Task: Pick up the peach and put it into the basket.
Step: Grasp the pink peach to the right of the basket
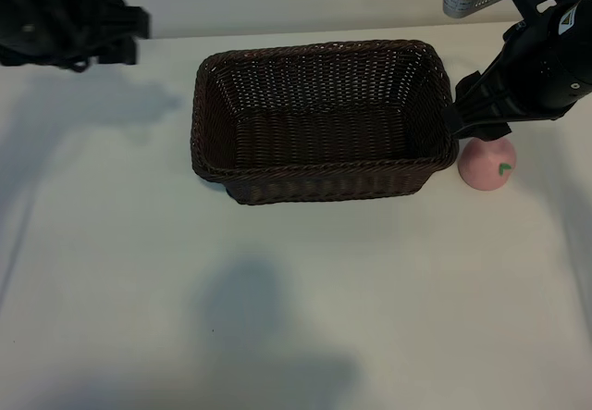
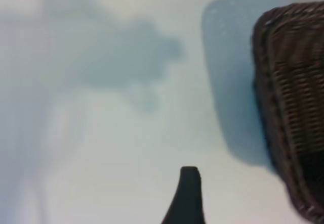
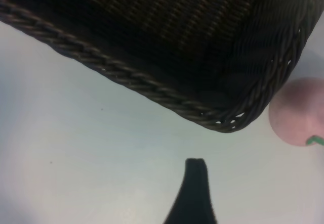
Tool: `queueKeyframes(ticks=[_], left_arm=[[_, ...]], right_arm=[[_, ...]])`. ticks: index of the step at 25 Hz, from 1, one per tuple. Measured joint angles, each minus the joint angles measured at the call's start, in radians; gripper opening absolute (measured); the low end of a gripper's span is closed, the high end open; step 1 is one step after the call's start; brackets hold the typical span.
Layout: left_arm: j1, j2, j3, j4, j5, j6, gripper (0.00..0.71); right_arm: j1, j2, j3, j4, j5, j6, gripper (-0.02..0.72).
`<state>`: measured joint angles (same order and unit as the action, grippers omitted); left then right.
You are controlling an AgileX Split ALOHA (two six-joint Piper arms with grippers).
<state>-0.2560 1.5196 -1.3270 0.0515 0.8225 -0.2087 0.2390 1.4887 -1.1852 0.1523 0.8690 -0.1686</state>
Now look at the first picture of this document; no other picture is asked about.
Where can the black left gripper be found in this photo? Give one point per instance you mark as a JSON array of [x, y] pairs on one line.
[[46, 16]]

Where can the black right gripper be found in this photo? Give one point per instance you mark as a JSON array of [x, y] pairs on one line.
[[550, 67]]

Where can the pink peach with green leaf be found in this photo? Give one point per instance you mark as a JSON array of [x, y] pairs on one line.
[[483, 165]]

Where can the dark brown wicker basket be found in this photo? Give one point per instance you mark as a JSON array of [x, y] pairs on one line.
[[324, 118]]

